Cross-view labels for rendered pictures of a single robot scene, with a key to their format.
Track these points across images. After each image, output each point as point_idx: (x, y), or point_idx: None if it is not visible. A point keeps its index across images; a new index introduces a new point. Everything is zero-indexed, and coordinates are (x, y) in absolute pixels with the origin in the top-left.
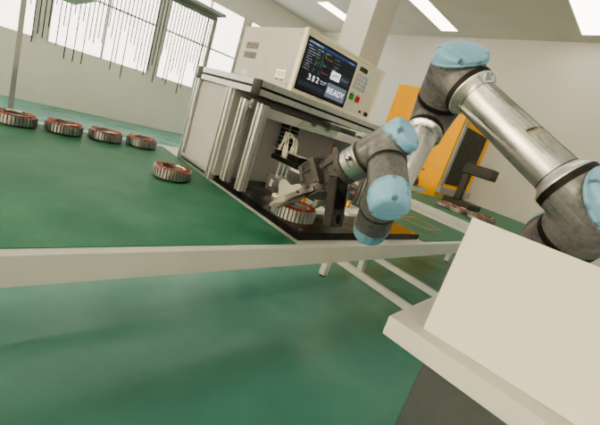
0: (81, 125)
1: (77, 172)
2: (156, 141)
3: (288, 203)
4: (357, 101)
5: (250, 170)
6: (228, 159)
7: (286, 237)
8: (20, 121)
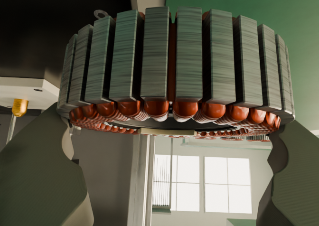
0: (222, 139)
1: (318, 116)
2: (168, 136)
3: (297, 151)
4: None
5: (136, 145)
6: (148, 147)
7: None
8: (262, 136)
